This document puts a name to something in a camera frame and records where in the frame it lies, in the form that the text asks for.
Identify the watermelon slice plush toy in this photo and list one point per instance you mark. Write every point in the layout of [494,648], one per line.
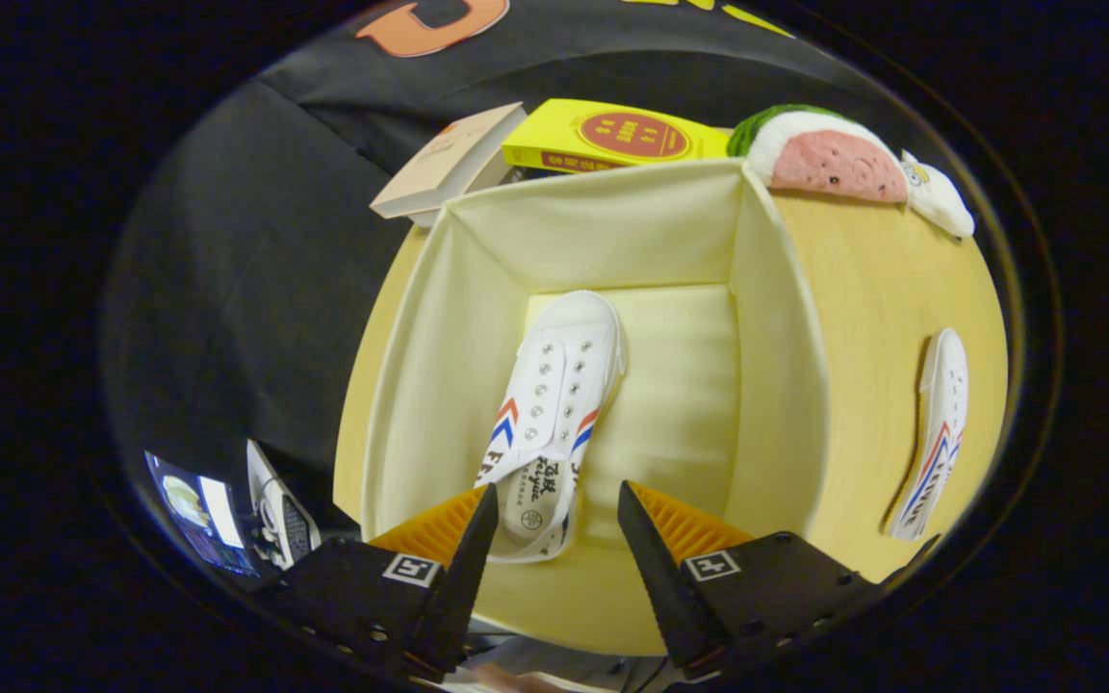
[829,159]

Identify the beige book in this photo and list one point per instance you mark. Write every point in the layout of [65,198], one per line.
[444,164]

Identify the cream fabric storage box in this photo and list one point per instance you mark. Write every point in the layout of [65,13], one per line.
[670,404]

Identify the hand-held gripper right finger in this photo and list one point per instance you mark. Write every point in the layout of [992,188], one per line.
[656,577]

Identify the grey book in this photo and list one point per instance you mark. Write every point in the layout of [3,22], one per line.
[477,188]

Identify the open laptop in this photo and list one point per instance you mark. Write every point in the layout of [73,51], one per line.
[218,510]

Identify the white plush toy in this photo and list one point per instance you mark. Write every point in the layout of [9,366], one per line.
[940,197]

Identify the white canvas shoe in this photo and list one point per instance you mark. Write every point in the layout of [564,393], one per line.
[554,385]
[940,423]

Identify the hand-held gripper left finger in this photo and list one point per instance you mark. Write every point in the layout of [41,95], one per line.
[463,587]

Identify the yellow book with red circle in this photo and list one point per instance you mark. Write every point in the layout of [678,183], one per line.
[612,135]

